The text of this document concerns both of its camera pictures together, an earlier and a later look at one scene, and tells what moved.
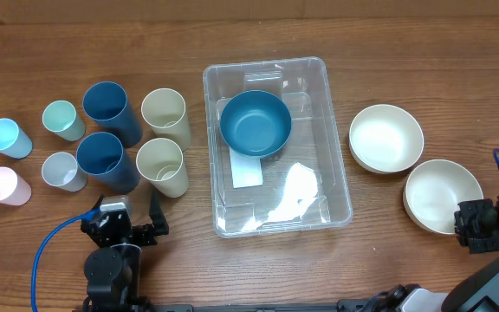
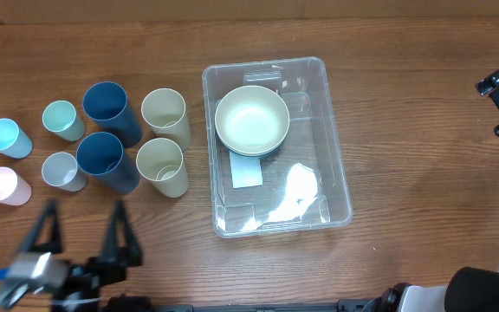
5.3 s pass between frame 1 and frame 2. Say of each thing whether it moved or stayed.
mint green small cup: stayed
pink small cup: stayed
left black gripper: moved
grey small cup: stayed
